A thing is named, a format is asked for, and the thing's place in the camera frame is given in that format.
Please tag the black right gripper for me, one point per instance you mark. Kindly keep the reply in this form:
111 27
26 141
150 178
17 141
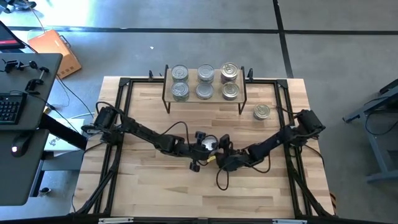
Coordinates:
231 160

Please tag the black aluminium rig frame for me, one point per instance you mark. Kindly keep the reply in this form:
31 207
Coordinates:
143 81

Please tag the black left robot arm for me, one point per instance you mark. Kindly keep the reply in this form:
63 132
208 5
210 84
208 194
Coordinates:
143 132

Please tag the person's shoe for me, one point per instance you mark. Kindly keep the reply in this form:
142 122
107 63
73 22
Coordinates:
18 5

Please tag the wooden shelf black metal legs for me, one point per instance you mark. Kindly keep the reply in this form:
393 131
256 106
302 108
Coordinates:
217 97

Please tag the black office desk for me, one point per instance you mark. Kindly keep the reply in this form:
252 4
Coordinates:
21 186

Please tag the black frame clamp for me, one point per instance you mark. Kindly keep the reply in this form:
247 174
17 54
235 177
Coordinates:
249 74
150 74

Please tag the grey lid green label can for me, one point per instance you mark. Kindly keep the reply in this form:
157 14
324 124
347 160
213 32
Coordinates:
206 73
204 91

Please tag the black computer mouse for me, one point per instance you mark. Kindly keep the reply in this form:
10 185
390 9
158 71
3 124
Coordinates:
20 144

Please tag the black backlit keyboard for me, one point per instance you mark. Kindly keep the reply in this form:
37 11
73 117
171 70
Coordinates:
11 109

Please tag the white table edge bracket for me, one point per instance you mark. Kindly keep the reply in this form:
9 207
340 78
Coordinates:
289 221
115 220

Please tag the black desk clamp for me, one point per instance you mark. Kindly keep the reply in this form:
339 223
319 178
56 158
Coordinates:
32 83
12 66

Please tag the silver lid albacore tuna can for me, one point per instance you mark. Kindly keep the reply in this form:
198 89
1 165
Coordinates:
209 143
180 91
179 73

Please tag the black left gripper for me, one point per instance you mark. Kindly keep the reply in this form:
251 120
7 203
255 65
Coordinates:
196 152

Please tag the white box with logo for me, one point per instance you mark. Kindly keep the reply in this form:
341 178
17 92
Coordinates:
62 152

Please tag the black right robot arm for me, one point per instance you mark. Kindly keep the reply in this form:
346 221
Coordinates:
273 141

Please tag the black desk caster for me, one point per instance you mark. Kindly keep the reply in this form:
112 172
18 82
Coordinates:
45 190

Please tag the grey metal stand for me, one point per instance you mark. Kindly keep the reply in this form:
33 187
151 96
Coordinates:
379 155

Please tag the orange cardboard box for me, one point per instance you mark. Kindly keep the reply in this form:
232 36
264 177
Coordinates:
54 49

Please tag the black computer monitor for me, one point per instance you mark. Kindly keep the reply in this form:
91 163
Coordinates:
7 39

